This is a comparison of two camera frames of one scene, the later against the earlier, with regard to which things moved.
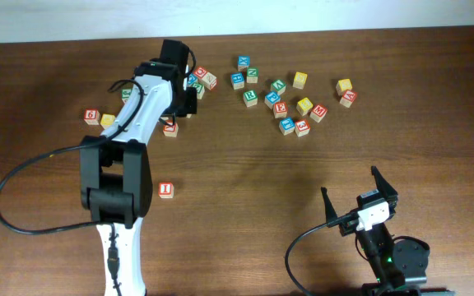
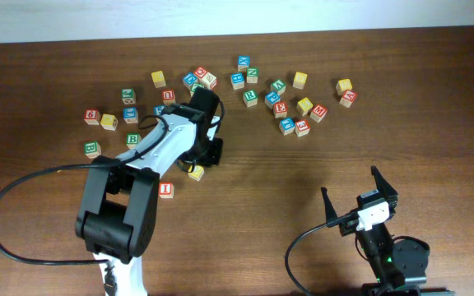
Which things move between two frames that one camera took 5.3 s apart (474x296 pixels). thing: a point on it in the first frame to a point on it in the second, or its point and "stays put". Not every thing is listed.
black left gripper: x=192 y=107 to x=214 y=159
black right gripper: x=331 y=213 stays put
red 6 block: x=92 y=117 stays put
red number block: x=166 y=190 stays put
